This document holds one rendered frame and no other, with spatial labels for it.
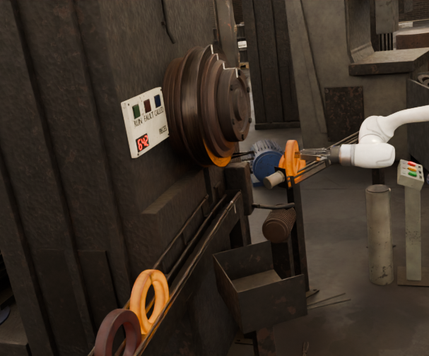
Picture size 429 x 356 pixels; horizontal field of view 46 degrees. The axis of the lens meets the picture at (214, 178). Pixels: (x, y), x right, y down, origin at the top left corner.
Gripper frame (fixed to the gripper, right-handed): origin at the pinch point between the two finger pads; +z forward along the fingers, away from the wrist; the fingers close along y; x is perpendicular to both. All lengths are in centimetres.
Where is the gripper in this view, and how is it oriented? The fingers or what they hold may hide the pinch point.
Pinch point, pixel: (292, 154)
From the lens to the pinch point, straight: 219.9
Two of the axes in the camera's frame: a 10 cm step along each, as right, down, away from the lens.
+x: -0.9, -9.4, -3.3
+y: 3.3, -3.4, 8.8
